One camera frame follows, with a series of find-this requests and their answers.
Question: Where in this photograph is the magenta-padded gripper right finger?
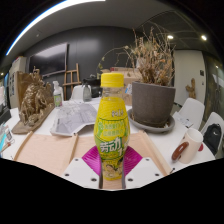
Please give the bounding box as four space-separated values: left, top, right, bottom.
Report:
121 146 164 190

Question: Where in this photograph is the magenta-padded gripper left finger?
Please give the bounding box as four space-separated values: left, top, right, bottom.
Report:
62 145 103 190

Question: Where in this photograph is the yellow drink bottle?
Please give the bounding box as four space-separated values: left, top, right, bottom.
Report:
93 72 131 182

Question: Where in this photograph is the grey plant saucer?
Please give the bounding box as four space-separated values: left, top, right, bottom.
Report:
127 108 176 134

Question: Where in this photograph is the light wooden panel with strips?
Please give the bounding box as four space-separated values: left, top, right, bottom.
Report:
13 129 173 178

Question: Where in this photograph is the stack of papers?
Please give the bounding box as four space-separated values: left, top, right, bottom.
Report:
173 111 194 129

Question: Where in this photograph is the grey pot with dried plant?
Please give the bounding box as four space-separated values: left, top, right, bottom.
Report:
98 26 177 128

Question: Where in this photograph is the dark spray bottle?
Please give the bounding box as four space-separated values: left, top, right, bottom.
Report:
82 82 93 103

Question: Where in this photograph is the clear spray bottle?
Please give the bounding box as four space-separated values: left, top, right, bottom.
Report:
52 80 64 109

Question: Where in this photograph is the white chair with papers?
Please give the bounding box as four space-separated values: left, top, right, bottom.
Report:
178 97 206 131

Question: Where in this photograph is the brown relief sculpture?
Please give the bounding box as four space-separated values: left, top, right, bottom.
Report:
11 66 56 135

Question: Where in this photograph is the wooden easel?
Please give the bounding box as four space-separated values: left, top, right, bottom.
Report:
63 63 82 101

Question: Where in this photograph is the black flat device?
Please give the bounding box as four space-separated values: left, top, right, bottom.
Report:
0 106 12 126

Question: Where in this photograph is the wooden figure statue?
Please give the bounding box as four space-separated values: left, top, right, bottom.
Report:
185 78 198 100

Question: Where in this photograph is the white cabinet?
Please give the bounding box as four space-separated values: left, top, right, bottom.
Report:
8 56 28 109

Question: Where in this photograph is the long ceiling light panel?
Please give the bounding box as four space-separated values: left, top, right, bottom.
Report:
5 0 106 57

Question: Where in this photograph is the cream mug with brown handle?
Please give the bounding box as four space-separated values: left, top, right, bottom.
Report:
171 127 204 165

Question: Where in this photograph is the black wall screen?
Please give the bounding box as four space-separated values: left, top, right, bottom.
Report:
28 42 69 78

